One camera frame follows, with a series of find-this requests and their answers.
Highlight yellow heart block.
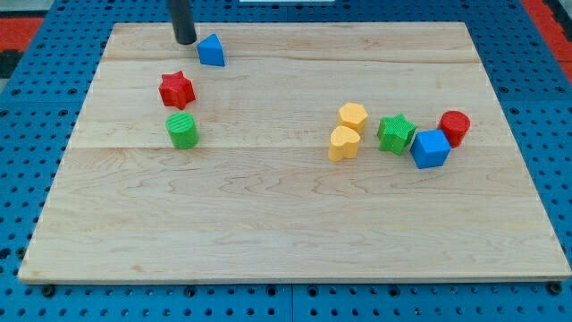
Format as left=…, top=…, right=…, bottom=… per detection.
left=328, top=125, right=361, bottom=162

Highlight red star block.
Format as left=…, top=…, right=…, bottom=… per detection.
left=158, top=71, right=196, bottom=110

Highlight yellow hexagon block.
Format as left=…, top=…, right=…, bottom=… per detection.
left=337, top=102, right=368, bottom=135

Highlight green cylinder block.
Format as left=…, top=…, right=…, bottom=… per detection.
left=165, top=112, right=199, bottom=149

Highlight red cylinder block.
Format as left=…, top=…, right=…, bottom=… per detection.
left=438, top=110, right=471, bottom=148

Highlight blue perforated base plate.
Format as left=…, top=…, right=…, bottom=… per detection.
left=1, top=0, right=571, bottom=321

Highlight blue triangle block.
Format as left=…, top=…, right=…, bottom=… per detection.
left=197, top=33, right=225, bottom=67

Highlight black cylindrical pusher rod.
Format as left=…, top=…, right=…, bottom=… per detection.
left=166, top=0, right=197, bottom=45

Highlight green star block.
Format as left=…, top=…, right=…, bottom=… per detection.
left=376, top=114, right=416, bottom=156

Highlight blue cube block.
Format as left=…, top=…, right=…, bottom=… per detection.
left=410, top=129, right=451, bottom=169

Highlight light wooden board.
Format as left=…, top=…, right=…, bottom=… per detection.
left=18, top=22, right=571, bottom=285

